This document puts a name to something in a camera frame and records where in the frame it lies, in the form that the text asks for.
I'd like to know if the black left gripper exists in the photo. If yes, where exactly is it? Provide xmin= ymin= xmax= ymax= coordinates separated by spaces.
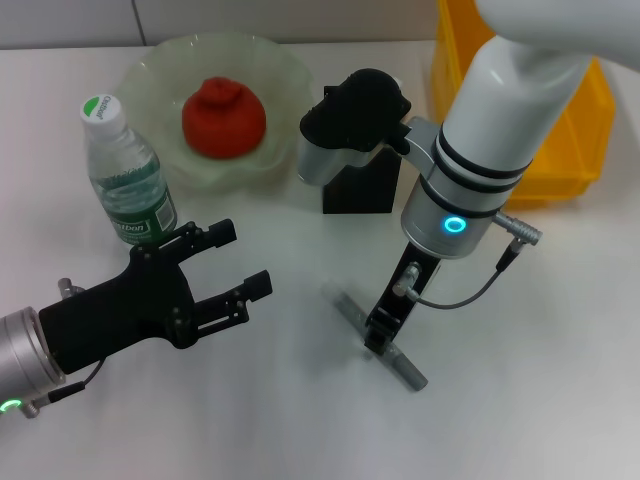
xmin=38 ymin=218 xmax=274 ymax=376

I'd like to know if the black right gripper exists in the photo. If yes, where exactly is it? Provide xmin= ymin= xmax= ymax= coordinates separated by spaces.
xmin=364 ymin=239 xmax=444 ymax=358

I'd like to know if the grey marker pen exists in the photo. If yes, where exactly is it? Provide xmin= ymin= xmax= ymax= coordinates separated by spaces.
xmin=322 ymin=281 xmax=430 ymax=392

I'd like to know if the clear green-labelled water bottle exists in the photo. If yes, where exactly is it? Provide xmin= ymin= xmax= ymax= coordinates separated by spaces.
xmin=79 ymin=94 xmax=179 ymax=249

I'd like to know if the orange fruit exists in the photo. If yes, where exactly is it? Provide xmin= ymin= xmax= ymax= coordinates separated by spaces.
xmin=181 ymin=76 xmax=267 ymax=160

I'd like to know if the black mesh pen holder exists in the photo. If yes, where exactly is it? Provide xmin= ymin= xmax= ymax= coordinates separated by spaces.
xmin=322 ymin=84 xmax=404 ymax=215

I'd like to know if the green glass fruit plate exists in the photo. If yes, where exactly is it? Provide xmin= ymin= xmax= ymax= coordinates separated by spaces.
xmin=117 ymin=33 xmax=319 ymax=194

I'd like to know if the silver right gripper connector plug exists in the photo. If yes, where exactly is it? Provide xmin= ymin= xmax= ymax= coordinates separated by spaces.
xmin=392 ymin=262 xmax=423 ymax=297

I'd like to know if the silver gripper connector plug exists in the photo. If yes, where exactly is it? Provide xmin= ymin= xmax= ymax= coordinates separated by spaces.
xmin=392 ymin=262 xmax=423 ymax=297
xmin=57 ymin=277 xmax=85 ymax=300

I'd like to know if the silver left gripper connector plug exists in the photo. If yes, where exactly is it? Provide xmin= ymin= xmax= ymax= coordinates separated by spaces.
xmin=57 ymin=277 xmax=85 ymax=300

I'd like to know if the yellow plastic bin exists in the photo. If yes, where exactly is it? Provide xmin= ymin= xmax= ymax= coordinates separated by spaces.
xmin=429 ymin=0 xmax=616 ymax=211

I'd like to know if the grey right gripper cable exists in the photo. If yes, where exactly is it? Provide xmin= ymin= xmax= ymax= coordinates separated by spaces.
xmin=417 ymin=212 xmax=545 ymax=307

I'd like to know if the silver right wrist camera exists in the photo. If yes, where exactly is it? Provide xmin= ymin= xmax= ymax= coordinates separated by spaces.
xmin=298 ymin=68 xmax=414 ymax=186

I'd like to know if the thin black left gripper cable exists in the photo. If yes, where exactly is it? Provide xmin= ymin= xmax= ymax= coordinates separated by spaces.
xmin=46 ymin=357 xmax=109 ymax=404

